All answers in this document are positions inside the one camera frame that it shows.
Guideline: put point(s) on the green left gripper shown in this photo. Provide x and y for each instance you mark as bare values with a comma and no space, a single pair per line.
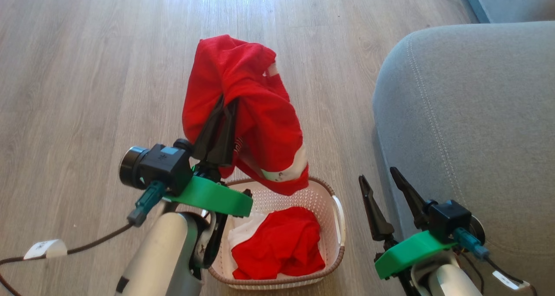
212,196

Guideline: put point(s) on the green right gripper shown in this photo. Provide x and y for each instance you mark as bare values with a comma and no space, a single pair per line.
407,252

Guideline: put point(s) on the red garment with white trim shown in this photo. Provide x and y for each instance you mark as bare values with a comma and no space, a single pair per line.
256,114

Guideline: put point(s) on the red and white garment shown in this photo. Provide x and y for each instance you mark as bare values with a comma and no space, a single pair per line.
282,244

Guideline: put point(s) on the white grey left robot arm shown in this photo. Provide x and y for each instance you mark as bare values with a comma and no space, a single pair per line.
160,257

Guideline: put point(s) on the white laundry basket brown rim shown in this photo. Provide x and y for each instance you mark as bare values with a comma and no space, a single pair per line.
336,226

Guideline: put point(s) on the grey fabric sofa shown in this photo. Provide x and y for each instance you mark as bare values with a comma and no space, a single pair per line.
477,127

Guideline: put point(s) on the blue grey sofa section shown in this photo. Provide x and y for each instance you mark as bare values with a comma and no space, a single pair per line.
511,1

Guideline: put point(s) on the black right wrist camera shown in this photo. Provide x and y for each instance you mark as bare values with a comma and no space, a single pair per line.
448,218

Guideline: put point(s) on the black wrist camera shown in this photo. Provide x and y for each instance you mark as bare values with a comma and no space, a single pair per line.
162,166
448,218

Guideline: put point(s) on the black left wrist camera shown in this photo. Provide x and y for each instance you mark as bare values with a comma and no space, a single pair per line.
162,166

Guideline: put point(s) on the teal right camera connector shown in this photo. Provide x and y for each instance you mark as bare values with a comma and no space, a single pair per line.
472,243

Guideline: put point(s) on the teal camera connector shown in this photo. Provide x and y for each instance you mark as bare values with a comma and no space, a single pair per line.
146,203
472,243

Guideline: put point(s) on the teal left camera connector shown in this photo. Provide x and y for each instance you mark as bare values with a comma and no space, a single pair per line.
146,203

